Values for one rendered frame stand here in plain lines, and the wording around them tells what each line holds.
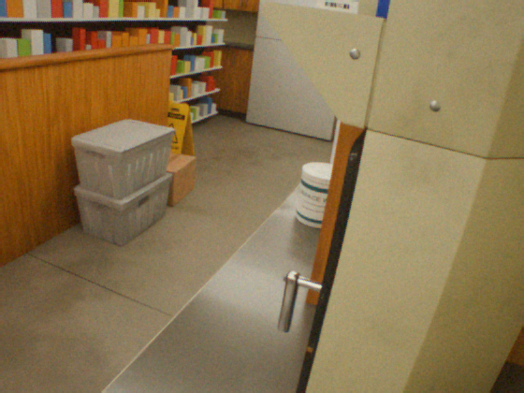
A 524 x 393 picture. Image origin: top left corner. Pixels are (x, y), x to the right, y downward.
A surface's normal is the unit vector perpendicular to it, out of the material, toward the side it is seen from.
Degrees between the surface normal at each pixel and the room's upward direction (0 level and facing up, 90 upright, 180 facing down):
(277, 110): 90
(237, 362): 0
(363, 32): 90
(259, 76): 90
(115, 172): 95
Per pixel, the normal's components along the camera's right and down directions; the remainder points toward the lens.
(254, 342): 0.12, -0.91
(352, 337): -0.36, 0.34
